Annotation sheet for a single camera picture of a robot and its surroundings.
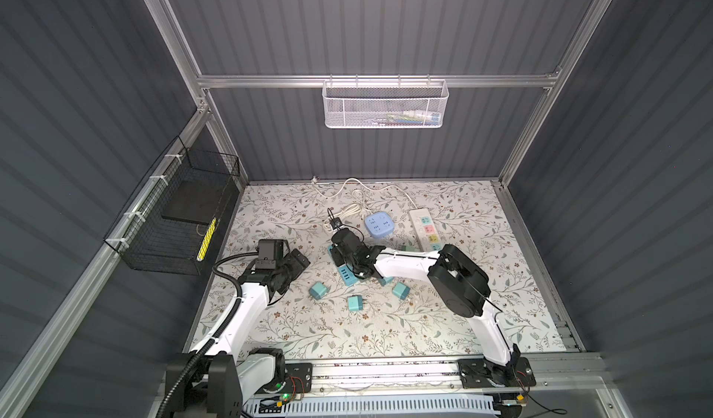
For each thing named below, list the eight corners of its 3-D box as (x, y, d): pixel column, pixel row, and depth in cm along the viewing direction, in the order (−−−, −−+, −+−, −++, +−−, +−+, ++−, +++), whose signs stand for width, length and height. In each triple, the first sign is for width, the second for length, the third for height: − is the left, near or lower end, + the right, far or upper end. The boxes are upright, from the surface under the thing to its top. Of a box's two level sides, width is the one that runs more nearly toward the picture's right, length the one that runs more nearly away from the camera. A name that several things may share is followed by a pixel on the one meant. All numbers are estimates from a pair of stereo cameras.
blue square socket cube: (371, 239, 104) (371, 235, 102) (363, 219, 110) (363, 215, 108) (395, 232, 106) (396, 228, 104) (386, 213, 112) (387, 209, 110)
